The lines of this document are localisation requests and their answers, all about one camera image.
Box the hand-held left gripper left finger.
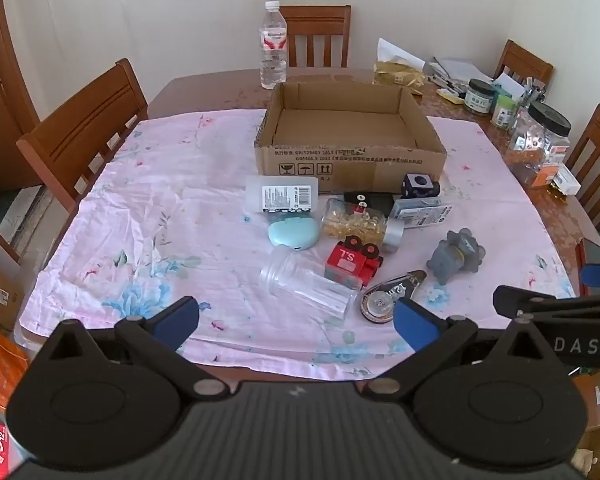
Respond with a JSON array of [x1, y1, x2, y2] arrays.
[[42, 296, 231, 402]]

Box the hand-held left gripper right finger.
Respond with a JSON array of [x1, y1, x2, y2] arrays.
[[362, 297, 551, 402]]

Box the correction tape dispenser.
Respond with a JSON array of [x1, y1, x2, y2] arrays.
[[360, 270, 427, 323]]

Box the grey rubber animal toy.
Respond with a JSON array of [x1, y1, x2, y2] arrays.
[[426, 228, 485, 280]]

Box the small plastic packet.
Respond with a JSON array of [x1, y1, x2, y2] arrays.
[[389, 197, 454, 230]]

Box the clear plastic jar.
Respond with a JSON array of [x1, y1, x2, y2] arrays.
[[259, 250, 363, 322]]

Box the light blue earbuds case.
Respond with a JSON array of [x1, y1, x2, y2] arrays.
[[267, 212, 319, 251]]

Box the white plastic bottle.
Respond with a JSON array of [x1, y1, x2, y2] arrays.
[[244, 175, 320, 222]]

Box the brown cardboard box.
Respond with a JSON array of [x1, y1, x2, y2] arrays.
[[253, 81, 448, 195]]

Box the small white box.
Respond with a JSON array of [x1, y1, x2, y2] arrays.
[[550, 167, 582, 196]]

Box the small orange box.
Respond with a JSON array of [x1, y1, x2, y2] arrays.
[[532, 145, 566, 188]]

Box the jar of golden capsules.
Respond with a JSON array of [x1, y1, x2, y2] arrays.
[[321, 197, 406, 255]]

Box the black remote device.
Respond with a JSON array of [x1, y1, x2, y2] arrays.
[[343, 191, 396, 217]]

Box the pink floral tablecloth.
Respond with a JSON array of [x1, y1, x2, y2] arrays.
[[19, 109, 578, 381]]

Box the black cube toy car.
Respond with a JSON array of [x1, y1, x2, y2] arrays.
[[401, 173, 441, 200]]

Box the large clear jar black lid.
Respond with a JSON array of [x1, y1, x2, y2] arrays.
[[505, 101, 572, 188]]

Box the orange bag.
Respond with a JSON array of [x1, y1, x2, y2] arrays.
[[0, 325, 31, 411]]

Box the small green jar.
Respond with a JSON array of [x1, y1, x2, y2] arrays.
[[490, 95, 518, 131]]

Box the pen holder with pens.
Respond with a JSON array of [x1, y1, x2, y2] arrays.
[[522, 77, 548, 107]]

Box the white envelope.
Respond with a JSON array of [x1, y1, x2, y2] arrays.
[[492, 72, 526, 101]]

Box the dark jar with green label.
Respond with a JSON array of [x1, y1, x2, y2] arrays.
[[463, 78, 496, 115]]

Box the stack of papers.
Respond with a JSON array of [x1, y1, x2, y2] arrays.
[[425, 56, 496, 92]]

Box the gold tissue box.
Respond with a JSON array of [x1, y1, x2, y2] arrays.
[[371, 37, 427, 92]]

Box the clear water bottle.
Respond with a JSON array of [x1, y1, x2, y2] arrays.
[[259, 1, 288, 91]]

